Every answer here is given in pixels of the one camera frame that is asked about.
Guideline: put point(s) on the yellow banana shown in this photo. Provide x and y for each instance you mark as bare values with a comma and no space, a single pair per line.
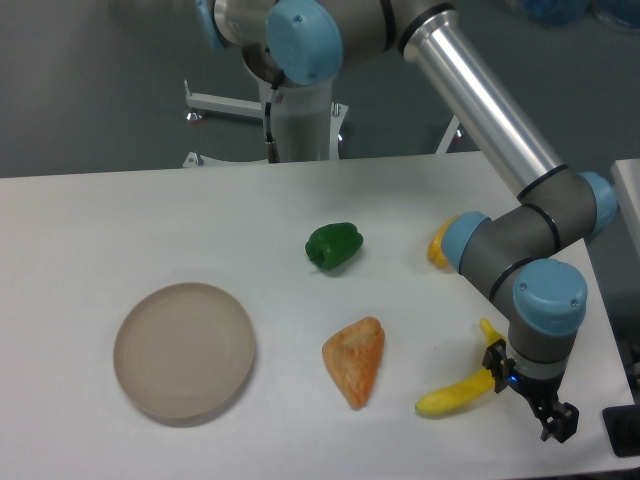
455,396

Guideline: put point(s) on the orange triangular pastry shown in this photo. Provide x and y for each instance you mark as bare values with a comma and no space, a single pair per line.
352,357

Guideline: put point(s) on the black device at right edge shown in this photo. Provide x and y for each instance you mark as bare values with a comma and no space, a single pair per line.
622,426

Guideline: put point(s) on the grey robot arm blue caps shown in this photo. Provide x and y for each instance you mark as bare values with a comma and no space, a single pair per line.
296,49

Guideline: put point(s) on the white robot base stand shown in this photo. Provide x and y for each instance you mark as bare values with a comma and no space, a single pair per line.
299,123

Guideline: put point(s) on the yellow pepper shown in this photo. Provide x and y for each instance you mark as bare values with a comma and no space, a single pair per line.
435,253

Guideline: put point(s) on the green pepper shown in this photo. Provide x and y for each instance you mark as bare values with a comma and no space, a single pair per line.
331,245

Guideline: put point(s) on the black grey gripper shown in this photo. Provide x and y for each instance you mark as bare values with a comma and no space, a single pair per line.
538,383

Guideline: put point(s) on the beige round plate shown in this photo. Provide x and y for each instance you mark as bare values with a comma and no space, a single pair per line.
184,353

